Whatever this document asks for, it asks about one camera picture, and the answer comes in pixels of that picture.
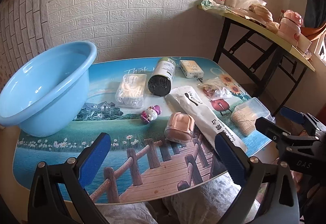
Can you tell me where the blue plastic basin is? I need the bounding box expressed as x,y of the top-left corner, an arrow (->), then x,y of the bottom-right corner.
0,41 -> 98,137

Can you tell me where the dark cylindrical canister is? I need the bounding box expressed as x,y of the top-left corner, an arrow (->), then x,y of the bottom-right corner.
148,57 -> 176,97

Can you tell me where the small pale yellow box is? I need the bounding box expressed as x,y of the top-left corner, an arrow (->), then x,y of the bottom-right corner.
179,60 -> 204,79

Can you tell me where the clear box of toothpicks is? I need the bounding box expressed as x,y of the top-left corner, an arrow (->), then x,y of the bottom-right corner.
230,97 -> 271,137

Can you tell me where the pink cat figurine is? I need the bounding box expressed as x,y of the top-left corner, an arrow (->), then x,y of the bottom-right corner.
141,104 -> 163,125

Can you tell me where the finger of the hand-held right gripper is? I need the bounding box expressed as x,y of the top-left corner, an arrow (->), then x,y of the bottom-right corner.
280,106 -> 326,137
255,116 -> 319,148

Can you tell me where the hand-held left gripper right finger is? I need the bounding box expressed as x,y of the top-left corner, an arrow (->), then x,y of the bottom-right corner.
215,133 -> 300,224

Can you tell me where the white paper spoon packet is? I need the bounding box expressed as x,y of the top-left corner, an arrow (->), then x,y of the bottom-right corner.
165,85 -> 248,153

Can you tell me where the yellow folding table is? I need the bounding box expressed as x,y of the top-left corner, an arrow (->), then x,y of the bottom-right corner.
197,0 -> 316,117

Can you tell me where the white box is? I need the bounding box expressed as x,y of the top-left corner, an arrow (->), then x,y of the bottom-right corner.
295,33 -> 312,53

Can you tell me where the clear box of floss picks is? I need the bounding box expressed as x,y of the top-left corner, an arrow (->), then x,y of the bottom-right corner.
115,74 -> 148,109

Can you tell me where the green plastic bag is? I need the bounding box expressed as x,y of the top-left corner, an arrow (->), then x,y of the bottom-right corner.
201,0 -> 225,12

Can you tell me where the grey cloth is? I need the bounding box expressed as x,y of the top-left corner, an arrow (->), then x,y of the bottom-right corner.
163,176 -> 260,224

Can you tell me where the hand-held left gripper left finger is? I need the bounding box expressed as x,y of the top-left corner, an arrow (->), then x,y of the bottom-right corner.
28,132 -> 112,224

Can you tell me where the pink earbud case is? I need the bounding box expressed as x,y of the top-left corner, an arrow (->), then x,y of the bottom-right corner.
164,112 -> 195,143

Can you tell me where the clear snack packet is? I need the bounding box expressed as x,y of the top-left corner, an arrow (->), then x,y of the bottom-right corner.
199,78 -> 233,101

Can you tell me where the plastic bag of bread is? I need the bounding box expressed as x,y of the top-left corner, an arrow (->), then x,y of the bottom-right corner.
239,0 -> 275,24

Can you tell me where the pink lidded jar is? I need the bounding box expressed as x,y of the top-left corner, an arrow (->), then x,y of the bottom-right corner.
278,10 -> 304,46

